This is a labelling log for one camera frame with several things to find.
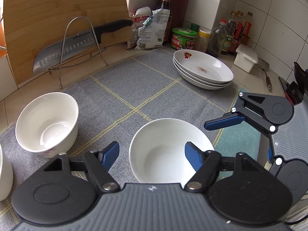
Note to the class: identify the green lid sauce jar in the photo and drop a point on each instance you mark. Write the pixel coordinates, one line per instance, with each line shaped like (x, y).
(183, 38)

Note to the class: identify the metal wire rack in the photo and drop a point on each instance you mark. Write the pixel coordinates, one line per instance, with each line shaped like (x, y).
(52, 57)

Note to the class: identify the dark soy sauce bottle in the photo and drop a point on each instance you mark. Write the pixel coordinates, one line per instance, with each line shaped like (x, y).
(167, 15)

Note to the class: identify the white floral plate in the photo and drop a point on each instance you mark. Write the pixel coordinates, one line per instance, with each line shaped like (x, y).
(197, 79)
(199, 84)
(203, 66)

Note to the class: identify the white plastic container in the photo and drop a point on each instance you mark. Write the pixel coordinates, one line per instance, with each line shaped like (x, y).
(246, 58)

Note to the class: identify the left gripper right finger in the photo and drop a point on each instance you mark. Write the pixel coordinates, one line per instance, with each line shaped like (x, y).
(206, 165)

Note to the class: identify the yellow lid spice jar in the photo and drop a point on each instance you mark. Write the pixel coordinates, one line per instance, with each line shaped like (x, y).
(202, 40)

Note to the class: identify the white bowl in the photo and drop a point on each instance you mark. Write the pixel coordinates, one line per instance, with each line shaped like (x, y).
(7, 177)
(48, 124)
(157, 151)

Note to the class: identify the kitchen knife black handle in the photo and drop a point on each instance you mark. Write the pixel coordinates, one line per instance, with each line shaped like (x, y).
(116, 25)

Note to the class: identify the orange cooking wine jug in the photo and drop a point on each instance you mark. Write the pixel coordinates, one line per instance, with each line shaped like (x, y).
(3, 50)

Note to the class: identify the dark knife block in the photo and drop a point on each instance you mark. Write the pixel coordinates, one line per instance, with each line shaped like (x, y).
(187, 13)

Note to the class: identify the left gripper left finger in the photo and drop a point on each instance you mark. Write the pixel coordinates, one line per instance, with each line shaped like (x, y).
(98, 164)

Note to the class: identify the red white snack bag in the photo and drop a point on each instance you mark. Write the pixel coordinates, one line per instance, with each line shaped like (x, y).
(138, 19)

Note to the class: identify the grey blue kitchen towel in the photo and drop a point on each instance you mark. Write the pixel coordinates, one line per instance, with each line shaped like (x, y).
(116, 102)

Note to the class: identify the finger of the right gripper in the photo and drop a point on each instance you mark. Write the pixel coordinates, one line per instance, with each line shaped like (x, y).
(276, 160)
(250, 108)

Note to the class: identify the metal spatula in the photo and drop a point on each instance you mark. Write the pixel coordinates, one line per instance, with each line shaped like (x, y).
(264, 66)

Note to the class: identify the white seasoning bag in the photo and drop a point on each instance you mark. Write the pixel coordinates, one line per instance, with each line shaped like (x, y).
(151, 34)

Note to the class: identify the bamboo cutting board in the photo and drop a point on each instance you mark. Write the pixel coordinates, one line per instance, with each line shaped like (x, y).
(32, 25)

